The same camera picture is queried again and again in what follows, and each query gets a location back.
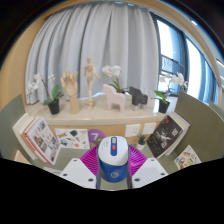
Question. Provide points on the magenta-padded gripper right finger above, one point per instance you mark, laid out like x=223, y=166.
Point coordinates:
x=148, y=171

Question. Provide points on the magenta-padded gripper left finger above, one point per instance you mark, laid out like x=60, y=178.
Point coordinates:
x=80, y=173

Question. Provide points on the blue and white computer mouse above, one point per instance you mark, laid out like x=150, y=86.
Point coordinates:
x=113, y=158

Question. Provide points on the white sheet with stickers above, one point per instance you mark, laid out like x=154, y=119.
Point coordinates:
x=71, y=138

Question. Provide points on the black book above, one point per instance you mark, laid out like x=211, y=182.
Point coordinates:
x=165, y=136

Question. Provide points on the purple round sticker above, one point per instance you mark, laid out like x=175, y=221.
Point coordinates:
x=95, y=135

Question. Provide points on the white card with colourful stickers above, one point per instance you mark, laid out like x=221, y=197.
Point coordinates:
x=187, y=157

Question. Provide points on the red colourful magazine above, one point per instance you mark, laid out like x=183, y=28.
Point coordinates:
x=43, y=140

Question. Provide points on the white books behind black book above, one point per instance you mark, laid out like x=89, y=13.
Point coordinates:
x=182, y=125

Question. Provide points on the white orchid in black pot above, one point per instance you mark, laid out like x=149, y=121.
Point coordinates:
x=54, y=106
x=163, y=106
x=111, y=70

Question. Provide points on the white leaning books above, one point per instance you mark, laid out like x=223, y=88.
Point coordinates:
x=20, y=128

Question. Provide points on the black horse figurine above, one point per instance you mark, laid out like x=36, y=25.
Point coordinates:
x=138, y=96

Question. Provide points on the pink horse figurine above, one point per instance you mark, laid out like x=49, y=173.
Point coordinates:
x=115, y=98

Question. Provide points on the wooden hand model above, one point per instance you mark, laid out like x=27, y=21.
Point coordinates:
x=71, y=90

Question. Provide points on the wooden artist mannequin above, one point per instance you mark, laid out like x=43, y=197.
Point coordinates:
x=90, y=76

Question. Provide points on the window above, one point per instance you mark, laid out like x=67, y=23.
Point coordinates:
x=196, y=63

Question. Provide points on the grey curtain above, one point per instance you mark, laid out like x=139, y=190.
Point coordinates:
x=93, y=40

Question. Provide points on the white wall socket plate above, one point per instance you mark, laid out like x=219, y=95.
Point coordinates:
x=149, y=128
x=132, y=130

